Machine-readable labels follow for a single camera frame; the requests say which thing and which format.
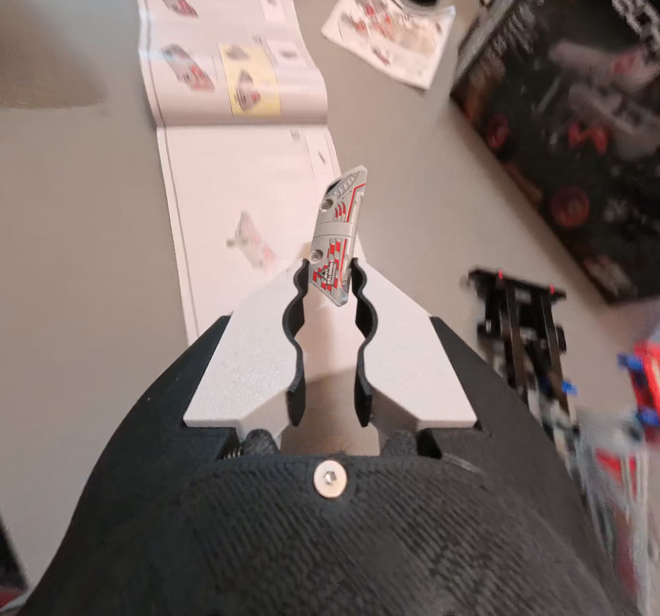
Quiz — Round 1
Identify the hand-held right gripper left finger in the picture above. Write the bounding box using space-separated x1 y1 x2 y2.
183 259 311 449

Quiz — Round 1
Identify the open instruction booklet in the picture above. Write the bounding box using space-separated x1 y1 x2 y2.
129 0 364 343

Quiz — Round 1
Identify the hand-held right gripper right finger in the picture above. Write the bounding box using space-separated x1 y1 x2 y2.
352 259 478 454

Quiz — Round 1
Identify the grey toy panel red sticker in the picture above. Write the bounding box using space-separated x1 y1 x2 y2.
309 165 368 307

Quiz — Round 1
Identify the partly built toy car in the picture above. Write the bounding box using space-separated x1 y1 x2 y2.
466 267 660 616

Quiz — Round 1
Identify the toy sticker sheet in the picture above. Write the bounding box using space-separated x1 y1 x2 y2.
321 0 457 91

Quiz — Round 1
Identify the black toy set box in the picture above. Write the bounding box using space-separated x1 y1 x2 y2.
451 0 660 303

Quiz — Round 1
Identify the grey desk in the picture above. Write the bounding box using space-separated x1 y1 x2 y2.
0 0 660 616

